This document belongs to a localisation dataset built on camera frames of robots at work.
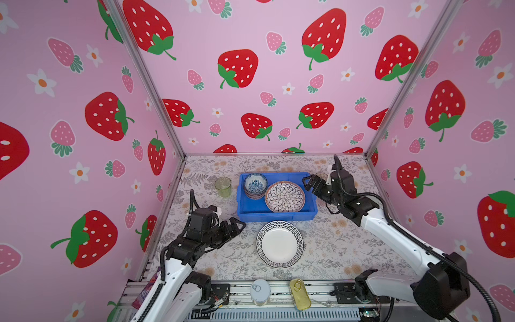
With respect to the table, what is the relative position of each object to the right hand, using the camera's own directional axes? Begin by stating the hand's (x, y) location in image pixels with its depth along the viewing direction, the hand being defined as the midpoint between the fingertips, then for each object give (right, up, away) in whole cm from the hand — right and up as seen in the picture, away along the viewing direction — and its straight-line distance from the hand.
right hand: (308, 182), depth 80 cm
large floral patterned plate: (-7, -8, +21) cm, 24 cm away
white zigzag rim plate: (-11, -28, +6) cm, 30 cm away
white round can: (-20, -39, -10) cm, 44 cm away
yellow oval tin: (-5, -40, -10) cm, 41 cm away
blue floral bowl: (-22, -1, +18) cm, 29 cm away
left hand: (-27, -18, -5) cm, 33 cm away
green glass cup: (-41, -3, +29) cm, 51 cm away
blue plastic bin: (-22, -15, +17) cm, 31 cm away
